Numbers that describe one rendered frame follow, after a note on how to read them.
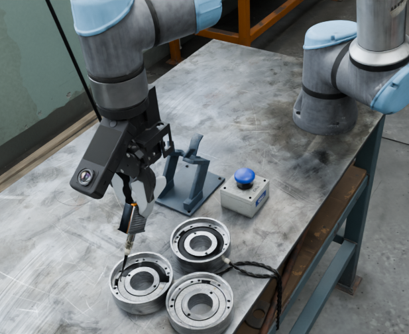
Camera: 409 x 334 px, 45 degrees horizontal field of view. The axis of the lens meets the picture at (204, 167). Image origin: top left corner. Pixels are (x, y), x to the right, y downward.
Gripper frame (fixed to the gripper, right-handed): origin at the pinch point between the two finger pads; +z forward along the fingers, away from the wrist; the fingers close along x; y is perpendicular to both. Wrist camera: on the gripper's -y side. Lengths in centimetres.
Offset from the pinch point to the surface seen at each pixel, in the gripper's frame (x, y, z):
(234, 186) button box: -5.6, 20.9, 8.7
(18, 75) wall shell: 153, 83, 54
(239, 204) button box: -7.8, 18.9, 10.7
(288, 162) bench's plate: -8.8, 37.6, 13.3
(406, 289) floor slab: -35, 83, 93
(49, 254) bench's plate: 17.3, -7.5, 13.1
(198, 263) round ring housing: -9.7, 2.2, 9.4
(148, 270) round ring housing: -2.8, -2.7, 10.2
